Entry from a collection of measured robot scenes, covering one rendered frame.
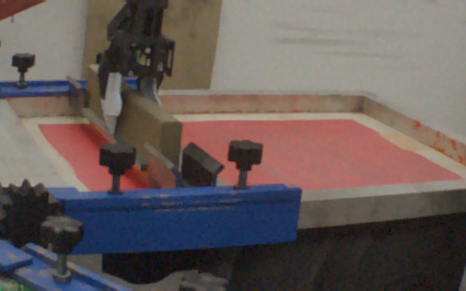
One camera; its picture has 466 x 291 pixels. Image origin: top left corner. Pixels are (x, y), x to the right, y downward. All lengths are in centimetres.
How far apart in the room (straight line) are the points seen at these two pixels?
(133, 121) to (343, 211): 31
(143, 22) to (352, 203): 37
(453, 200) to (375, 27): 268
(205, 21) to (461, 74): 135
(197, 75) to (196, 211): 248
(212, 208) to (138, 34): 29
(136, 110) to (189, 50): 226
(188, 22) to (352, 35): 76
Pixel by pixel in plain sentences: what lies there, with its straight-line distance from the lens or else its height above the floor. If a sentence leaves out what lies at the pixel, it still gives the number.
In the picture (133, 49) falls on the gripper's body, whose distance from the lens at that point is 129.
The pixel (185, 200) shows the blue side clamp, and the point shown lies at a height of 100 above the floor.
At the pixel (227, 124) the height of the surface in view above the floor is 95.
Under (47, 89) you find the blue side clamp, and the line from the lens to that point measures 159.
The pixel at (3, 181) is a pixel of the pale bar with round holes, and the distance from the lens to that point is 99.
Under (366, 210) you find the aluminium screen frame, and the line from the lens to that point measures 123.
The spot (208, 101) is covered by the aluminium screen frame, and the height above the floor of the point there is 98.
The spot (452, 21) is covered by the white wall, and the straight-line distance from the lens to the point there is 421.
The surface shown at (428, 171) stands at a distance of 151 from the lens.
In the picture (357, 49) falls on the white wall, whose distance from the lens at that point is 393.
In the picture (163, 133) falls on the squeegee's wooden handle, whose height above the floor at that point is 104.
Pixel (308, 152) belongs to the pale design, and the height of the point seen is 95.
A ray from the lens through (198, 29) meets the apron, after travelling 353.
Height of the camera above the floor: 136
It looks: 15 degrees down
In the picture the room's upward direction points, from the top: 6 degrees clockwise
